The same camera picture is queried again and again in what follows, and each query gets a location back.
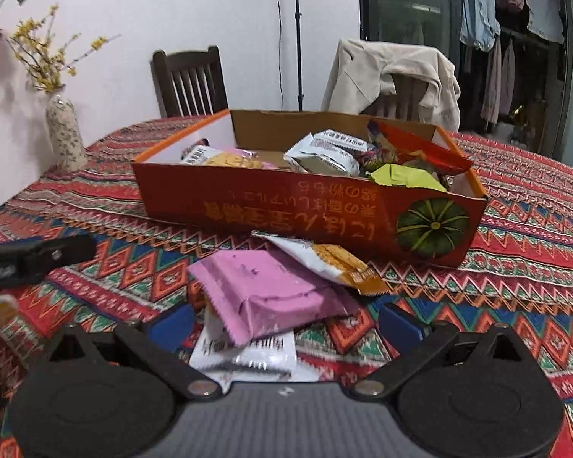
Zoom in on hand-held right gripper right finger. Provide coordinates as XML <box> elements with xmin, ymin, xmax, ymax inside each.
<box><xmin>350</xmin><ymin>302</ymin><xmax>532</xmax><ymax>402</ymax></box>

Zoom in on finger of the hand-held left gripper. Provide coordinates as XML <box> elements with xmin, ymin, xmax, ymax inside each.
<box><xmin>0</xmin><ymin>235</ymin><xmax>99</xmax><ymax>273</ymax></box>

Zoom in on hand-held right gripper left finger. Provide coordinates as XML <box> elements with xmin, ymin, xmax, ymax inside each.
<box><xmin>43</xmin><ymin>302</ymin><xmax>223</xmax><ymax>400</ymax></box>

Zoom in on long green snack packet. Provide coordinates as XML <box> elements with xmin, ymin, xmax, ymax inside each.
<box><xmin>370</xmin><ymin>163</ymin><xmax>452</xmax><ymax>192</ymax></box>

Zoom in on orange cardboard box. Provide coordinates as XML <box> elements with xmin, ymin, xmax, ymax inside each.
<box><xmin>131</xmin><ymin>109</ymin><xmax>489</xmax><ymax>268</ymax></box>

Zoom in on colorful silver candy packet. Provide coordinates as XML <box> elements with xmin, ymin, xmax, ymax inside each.
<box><xmin>360</xmin><ymin>121</ymin><xmax>399</xmax><ymax>165</ymax></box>

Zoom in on floral ceramic vase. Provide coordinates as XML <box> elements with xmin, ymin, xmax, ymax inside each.
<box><xmin>45</xmin><ymin>94</ymin><xmax>89</xmax><ymax>170</ymax></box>

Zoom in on yellow flower branches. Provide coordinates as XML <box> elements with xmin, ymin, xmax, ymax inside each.
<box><xmin>7</xmin><ymin>5</ymin><xmax>122</xmax><ymax>94</ymax></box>

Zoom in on dark wooden chair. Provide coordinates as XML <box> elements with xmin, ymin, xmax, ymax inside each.
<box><xmin>152</xmin><ymin>45</ymin><xmax>230</xmax><ymax>119</ymax></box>

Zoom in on light wooden chair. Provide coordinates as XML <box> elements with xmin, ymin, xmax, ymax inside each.
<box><xmin>372</xmin><ymin>74</ymin><xmax>431</xmax><ymax>122</ymax></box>

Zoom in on beige jacket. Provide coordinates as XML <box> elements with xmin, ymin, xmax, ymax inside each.
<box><xmin>321</xmin><ymin>39</ymin><xmax>461</xmax><ymax>133</ymax></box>

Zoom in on pale hanging garment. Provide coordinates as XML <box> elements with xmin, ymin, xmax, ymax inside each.
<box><xmin>480</xmin><ymin>33</ymin><xmax>503</xmax><ymax>125</ymax></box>
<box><xmin>499</xmin><ymin>40</ymin><xmax>517</xmax><ymax>116</ymax></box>

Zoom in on studio light on stand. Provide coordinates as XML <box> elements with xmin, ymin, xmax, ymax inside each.
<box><xmin>289</xmin><ymin>0</ymin><xmax>309</xmax><ymax>111</ymax></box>

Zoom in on sliding glass door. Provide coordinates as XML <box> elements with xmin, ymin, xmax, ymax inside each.
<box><xmin>358</xmin><ymin>0</ymin><xmax>573</xmax><ymax>153</ymax></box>

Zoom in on light blue hanging shirt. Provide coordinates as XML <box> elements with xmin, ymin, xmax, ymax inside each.
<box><xmin>460</xmin><ymin>0</ymin><xmax>501</xmax><ymax>52</ymax></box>

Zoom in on white hanging blouse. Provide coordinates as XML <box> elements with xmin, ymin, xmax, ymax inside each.
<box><xmin>525</xmin><ymin>0</ymin><xmax>567</xmax><ymax>44</ymax></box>

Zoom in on black light cable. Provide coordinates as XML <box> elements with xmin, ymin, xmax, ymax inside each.
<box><xmin>273</xmin><ymin>0</ymin><xmax>285</xmax><ymax>106</ymax></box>

